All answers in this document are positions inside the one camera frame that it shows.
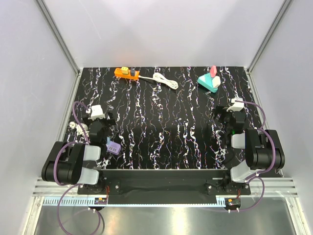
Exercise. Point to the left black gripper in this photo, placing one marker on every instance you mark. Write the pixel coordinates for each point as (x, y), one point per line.
(109, 122)

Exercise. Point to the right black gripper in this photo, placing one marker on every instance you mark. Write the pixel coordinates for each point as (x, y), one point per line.
(220, 110)

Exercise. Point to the purple power strip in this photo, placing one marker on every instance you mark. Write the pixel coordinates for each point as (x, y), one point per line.
(113, 147)

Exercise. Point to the orange power strip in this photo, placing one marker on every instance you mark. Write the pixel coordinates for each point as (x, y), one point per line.
(118, 73)

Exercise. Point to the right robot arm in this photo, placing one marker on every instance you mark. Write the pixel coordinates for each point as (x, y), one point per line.
(263, 150)

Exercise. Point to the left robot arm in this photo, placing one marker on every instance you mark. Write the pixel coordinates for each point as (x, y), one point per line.
(64, 164)

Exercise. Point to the white plug adapter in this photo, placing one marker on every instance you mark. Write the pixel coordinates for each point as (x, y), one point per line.
(216, 81)

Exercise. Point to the pink plug adapter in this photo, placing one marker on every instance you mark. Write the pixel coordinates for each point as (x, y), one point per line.
(213, 71)

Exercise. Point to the teal power strip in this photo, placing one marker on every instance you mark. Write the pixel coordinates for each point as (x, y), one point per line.
(206, 81)

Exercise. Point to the yellow white charger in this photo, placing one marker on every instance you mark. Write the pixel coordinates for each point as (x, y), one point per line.
(125, 70)

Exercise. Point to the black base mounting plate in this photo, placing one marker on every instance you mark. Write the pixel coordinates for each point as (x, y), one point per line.
(170, 186)

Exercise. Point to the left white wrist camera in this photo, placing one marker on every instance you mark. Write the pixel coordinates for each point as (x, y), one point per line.
(96, 112)

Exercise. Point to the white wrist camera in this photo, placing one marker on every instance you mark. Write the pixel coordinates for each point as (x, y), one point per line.
(236, 105)
(96, 112)

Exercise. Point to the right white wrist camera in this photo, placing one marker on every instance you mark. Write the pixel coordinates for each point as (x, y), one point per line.
(236, 105)

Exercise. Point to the aluminium frame rail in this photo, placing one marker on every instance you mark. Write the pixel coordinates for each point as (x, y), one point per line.
(57, 35)

